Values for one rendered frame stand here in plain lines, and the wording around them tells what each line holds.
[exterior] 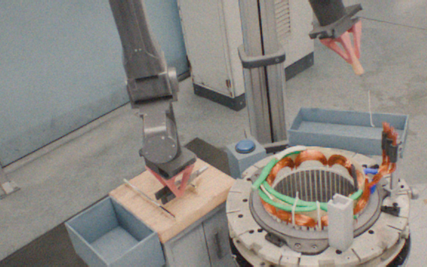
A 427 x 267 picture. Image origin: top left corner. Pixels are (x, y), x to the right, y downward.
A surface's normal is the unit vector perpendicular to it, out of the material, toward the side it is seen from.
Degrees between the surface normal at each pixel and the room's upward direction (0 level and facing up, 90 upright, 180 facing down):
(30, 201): 0
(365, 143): 90
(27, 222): 0
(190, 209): 0
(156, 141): 93
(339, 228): 90
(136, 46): 105
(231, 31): 90
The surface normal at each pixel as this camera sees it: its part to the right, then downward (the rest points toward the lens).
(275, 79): 0.11, 0.53
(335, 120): -0.38, 0.55
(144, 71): 0.14, 0.72
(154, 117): -0.13, -0.76
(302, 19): 0.67, 0.32
